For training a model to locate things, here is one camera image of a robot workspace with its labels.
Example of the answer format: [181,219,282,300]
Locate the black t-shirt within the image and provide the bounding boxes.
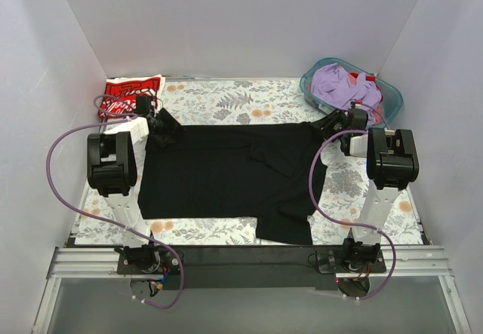
[138,121,327,245]

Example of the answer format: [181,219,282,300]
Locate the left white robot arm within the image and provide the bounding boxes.
[87,96,182,275]

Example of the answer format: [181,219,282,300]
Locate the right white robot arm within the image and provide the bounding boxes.
[314,107,420,273]

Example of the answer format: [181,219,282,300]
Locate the red garment in basket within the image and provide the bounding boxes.
[348,72,383,125]

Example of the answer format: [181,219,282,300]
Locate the folded red Coca-Cola shirt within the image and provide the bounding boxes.
[98,75,165,119]

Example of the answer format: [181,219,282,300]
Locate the lilac t-shirt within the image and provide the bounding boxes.
[305,63,383,125]

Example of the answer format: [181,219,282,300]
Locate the teal plastic basket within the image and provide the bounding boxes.
[299,57,404,124]

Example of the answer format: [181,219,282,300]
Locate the floral table mat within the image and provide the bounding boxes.
[74,79,423,247]

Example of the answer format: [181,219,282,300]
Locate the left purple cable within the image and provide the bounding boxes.
[45,94,186,309]

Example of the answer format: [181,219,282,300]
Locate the purple cable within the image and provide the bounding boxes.
[45,94,186,309]
[308,102,397,302]

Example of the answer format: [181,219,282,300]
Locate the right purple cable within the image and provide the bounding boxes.
[308,102,397,302]

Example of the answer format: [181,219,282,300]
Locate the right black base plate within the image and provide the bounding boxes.
[308,246,386,274]

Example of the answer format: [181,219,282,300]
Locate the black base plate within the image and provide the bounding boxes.
[308,246,386,274]
[116,247,184,275]

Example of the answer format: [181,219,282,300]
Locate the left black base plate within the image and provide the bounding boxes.
[116,247,184,275]

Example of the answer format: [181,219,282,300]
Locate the aluminium mounting rail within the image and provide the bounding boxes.
[47,246,454,278]

